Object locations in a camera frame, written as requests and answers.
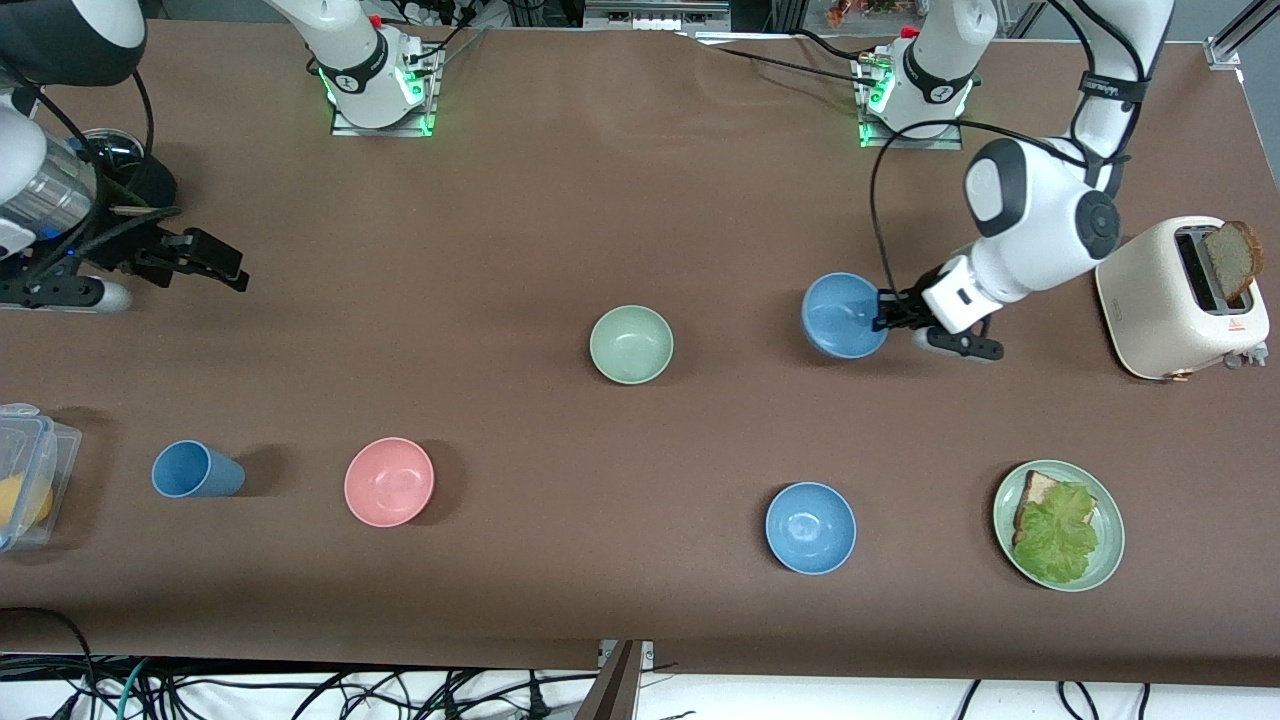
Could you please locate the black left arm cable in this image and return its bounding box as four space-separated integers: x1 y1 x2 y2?
868 118 1093 297

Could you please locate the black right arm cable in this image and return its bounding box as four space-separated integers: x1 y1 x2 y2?
0 60 186 291

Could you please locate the grey equipment box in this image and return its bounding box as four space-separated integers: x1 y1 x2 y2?
583 0 733 31

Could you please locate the cream toaster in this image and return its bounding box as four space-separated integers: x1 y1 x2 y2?
1095 216 1271 382

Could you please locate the clear plastic container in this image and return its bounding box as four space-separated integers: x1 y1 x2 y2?
0 403 83 553

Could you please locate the black power cable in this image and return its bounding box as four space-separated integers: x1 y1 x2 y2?
688 30 886 91

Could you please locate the brown table cover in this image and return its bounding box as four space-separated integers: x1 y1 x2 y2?
0 20 1280 691

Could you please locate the pink bowl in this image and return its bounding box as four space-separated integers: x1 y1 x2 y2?
344 437 436 528

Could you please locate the green bowl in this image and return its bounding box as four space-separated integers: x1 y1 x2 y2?
589 305 674 386

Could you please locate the black looped floor cable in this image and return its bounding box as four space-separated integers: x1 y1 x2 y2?
0 607 98 720

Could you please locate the blue cup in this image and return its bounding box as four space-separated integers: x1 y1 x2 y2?
151 440 246 499

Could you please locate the green cable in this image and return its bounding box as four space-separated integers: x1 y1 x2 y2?
113 658 153 720

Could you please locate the aluminium frame profile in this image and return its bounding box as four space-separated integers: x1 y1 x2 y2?
1205 0 1280 71

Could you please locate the bread slice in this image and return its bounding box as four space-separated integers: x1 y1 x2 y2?
1013 470 1063 546

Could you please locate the green lettuce leaf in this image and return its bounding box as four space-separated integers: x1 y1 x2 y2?
1012 482 1101 585

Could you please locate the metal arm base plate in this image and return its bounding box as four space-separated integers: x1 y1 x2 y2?
330 40 441 138
855 50 966 151

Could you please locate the brown toast slice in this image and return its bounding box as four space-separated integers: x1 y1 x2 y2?
1200 220 1265 303

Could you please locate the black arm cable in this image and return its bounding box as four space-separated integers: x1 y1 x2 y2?
868 118 1093 297
0 60 186 291

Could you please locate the blue bowl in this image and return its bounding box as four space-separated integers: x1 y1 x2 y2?
801 272 891 359
765 482 858 576

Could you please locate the green plate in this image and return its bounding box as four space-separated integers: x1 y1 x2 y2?
993 460 1126 593

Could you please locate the yellow fruit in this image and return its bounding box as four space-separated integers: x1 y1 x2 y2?
0 475 53 531

